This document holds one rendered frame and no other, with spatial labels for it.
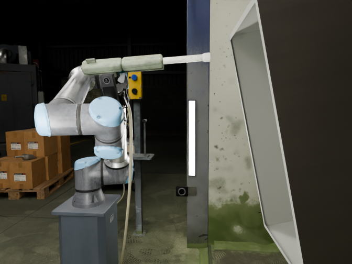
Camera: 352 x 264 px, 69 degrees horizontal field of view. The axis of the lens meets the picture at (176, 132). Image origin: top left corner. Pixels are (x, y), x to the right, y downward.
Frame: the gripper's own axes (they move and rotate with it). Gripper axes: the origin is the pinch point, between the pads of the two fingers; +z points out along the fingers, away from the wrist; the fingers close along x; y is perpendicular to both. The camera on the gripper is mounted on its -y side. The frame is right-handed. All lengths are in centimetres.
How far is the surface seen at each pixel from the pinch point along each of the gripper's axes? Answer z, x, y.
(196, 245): -35, 22, 172
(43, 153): 113, -191, 240
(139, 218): -7, -31, 178
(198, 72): 78, 37, 80
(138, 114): 69, -21, 116
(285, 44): 1, 64, -2
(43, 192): 54, -178, 243
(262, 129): 10, 70, 68
